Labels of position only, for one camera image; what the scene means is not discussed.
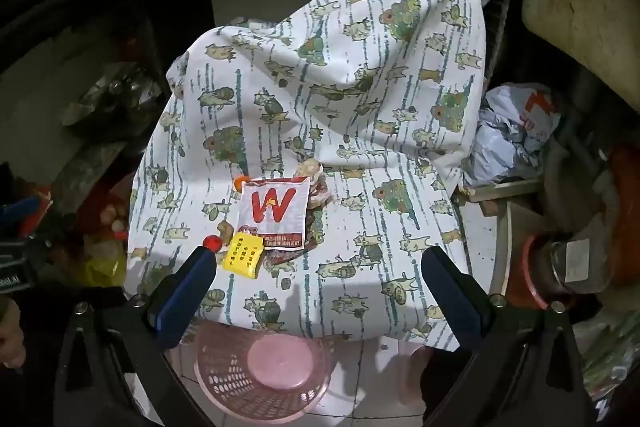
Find red bucket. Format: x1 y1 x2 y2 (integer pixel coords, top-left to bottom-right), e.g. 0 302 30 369
605 142 640 288

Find person's left hand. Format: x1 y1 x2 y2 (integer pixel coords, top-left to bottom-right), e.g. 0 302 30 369
0 297 27 372

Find animal printed white cloth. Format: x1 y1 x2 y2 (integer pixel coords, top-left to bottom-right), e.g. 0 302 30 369
125 0 488 353

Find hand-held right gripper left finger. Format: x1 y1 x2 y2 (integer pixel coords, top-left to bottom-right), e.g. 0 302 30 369
52 246 219 427

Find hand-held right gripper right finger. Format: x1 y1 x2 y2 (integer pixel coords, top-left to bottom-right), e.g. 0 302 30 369
421 245 591 427

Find white packet with red print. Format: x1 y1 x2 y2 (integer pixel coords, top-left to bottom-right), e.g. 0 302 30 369
235 176 311 253

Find pink plastic basket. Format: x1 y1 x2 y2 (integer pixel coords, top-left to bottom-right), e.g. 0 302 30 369
194 322 333 413

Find crumpled brown tissue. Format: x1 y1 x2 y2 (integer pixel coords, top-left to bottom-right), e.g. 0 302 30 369
295 159 323 182

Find white plastic bag red print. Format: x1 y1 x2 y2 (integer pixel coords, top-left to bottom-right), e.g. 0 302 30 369
462 83 563 188

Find wooden board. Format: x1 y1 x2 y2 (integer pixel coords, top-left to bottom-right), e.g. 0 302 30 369
465 179 543 204

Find red rimmed metal pot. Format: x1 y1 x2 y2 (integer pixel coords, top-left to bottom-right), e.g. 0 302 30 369
517 232 616 313

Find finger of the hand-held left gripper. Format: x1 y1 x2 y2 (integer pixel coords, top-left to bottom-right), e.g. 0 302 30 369
0 196 51 253

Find yellow packet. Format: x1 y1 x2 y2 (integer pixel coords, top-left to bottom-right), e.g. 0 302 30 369
220 232 265 279

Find yellow plastic bag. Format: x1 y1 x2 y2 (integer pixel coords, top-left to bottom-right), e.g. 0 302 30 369
82 247 128 289

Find green vegetables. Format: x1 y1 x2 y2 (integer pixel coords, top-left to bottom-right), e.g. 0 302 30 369
575 317 640 403

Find beige sack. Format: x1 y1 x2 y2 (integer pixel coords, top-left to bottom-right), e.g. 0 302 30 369
522 0 640 72

